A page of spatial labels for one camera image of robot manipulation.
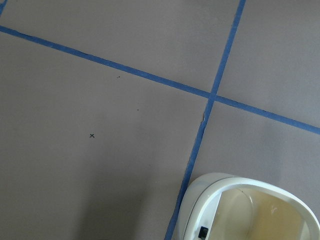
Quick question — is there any cream plastic bin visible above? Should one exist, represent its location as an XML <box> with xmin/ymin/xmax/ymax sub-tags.
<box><xmin>176</xmin><ymin>172</ymin><xmax>320</xmax><ymax>240</ymax></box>

